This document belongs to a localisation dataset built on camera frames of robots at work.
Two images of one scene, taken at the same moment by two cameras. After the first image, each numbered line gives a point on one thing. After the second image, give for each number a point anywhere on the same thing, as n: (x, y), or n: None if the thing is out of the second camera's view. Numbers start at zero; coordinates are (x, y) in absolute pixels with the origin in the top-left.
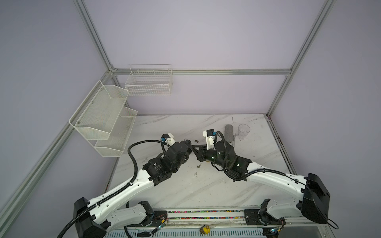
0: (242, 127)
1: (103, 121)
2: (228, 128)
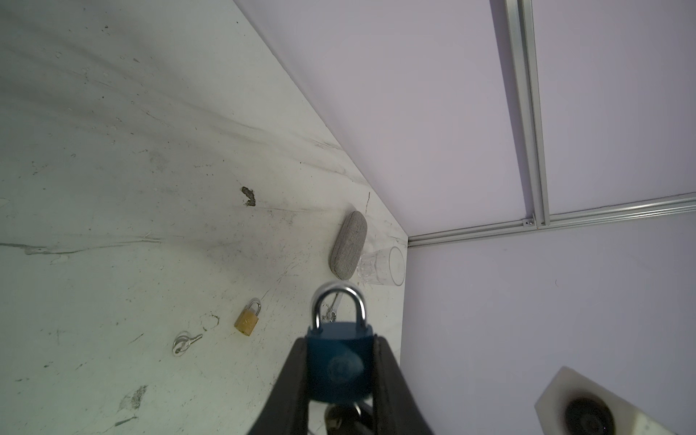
0: (384, 266)
1: None
2: (348, 246)
